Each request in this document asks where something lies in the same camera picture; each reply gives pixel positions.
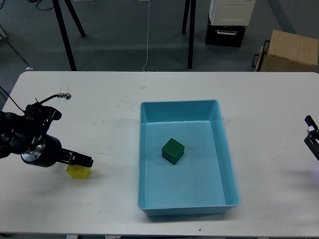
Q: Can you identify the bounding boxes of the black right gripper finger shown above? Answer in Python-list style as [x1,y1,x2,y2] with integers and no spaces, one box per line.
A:
[304,115,319,160]

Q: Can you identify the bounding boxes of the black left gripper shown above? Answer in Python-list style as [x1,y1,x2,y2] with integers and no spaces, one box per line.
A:
[20,135,94,167]

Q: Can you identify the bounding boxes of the wooden box with handles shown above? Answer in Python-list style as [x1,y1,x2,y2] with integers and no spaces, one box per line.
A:
[252,30,319,72]

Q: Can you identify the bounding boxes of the black stand legs right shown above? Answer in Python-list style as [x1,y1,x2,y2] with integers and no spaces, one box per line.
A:
[181,0,196,70]

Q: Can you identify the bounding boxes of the white storage box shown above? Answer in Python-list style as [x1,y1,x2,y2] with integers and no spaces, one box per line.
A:
[209,0,256,26]

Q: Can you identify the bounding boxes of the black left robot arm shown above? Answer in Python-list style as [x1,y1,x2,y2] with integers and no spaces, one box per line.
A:
[0,103,93,168]

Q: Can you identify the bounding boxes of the dark green cube block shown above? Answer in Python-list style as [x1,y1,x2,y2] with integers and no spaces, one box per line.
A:
[161,138,185,165]

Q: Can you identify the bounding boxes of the black stand legs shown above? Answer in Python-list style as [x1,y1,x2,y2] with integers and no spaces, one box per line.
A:
[51,0,87,72]
[181,0,196,70]

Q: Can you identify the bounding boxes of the black stand legs left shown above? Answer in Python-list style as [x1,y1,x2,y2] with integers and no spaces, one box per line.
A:
[51,0,87,72]

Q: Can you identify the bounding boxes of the yellow cube block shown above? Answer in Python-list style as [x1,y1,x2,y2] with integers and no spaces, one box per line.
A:
[66,165,91,179]

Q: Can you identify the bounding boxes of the white hanging cord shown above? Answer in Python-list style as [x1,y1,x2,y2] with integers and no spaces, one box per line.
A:
[142,0,151,72]

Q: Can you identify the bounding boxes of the black drawer box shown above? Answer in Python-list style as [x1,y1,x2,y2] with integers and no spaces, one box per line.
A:
[205,21,246,47]

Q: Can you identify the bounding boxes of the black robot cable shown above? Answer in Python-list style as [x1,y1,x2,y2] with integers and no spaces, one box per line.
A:
[0,86,72,112]

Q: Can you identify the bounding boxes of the light blue plastic bin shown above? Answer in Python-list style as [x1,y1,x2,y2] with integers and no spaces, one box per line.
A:
[138,100,240,216]

